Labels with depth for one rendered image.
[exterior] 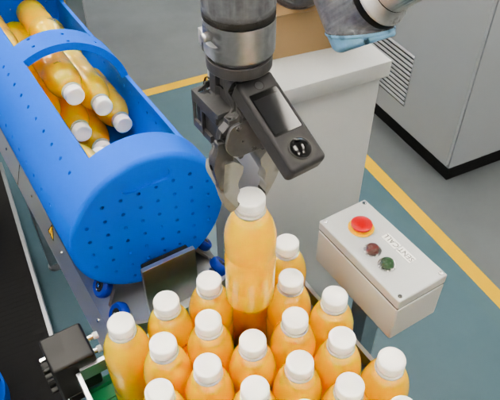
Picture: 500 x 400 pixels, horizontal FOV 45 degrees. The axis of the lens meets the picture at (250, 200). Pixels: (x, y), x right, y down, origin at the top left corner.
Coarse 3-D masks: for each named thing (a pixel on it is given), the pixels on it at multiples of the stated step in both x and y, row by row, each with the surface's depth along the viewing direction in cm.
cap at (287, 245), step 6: (282, 234) 100; (288, 234) 100; (282, 240) 99; (288, 240) 99; (294, 240) 99; (276, 246) 98; (282, 246) 98; (288, 246) 98; (294, 246) 98; (282, 252) 98; (288, 252) 97; (294, 252) 98
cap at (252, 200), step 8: (240, 192) 76; (248, 192) 77; (256, 192) 77; (240, 200) 75; (248, 200) 76; (256, 200) 76; (264, 200) 76; (240, 208) 75; (248, 208) 75; (256, 208) 75; (248, 216) 76
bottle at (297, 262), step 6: (276, 252) 99; (300, 252) 101; (276, 258) 100; (282, 258) 99; (288, 258) 99; (294, 258) 99; (300, 258) 100; (276, 264) 100; (282, 264) 99; (288, 264) 99; (294, 264) 99; (300, 264) 100; (276, 270) 100; (282, 270) 99; (300, 270) 100; (276, 276) 100; (276, 282) 101
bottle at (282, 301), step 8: (304, 288) 96; (280, 296) 94; (288, 296) 93; (296, 296) 93; (304, 296) 95; (272, 304) 96; (280, 304) 94; (288, 304) 94; (296, 304) 94; (304, 304) 95; (272, 312) 96; (280, 312) 95; (272, 320) 97; (280, 320) 96; (272, 328) 99
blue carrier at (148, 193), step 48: (0, 0) 152; (48, 0) 159; (0, 48) 122; (48, 48) 118; (96, 48) 123; (0, 96) 118; (144, 96) 125; (48, 144) 102; (144, 144) 96; (192, 144) 105; (48, 192) 101; (96, 192) 92; (144, 192) 98; (192, 192) 104; (96, 240) 98; (144, 240) 105; (192, 240) 112
